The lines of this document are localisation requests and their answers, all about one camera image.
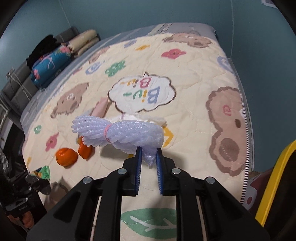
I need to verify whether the white charging cable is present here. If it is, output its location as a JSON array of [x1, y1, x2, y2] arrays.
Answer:
[[6, 67, 42, 103]]

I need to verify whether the orange mandarin peel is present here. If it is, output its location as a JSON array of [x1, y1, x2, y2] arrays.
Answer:
[[55, 148, 78, 167]]

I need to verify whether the cream bear print quilt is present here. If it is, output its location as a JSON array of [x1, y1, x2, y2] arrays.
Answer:
[[21, 32, 254, 241]]

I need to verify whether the pink grey cloth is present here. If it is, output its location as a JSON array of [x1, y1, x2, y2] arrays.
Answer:
[[90, 97, 109, 118]]

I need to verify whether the black clothing pile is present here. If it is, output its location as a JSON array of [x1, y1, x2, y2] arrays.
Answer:
[[26, 35, 61, 70]]

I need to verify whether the blue floral folded duvet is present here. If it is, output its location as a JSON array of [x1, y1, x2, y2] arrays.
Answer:
[[31, 45, 72, 89]]

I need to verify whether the white tissue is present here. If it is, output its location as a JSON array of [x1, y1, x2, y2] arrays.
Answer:
[[105, 113, 167, 127]]

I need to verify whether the yellow rimmed trash bin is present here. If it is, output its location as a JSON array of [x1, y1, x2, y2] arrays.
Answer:
[[255, 141, 295, 240]]

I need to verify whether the person's left hand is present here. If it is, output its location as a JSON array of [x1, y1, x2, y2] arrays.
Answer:
[[8, 211, 34, 229]]

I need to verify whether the cream folded blanket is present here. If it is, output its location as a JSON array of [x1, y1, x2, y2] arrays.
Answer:
[[67, 29, 100, 56]]

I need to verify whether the grey padded headboard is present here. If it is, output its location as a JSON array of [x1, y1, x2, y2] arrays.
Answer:
[[1, 27, 79, 118]]

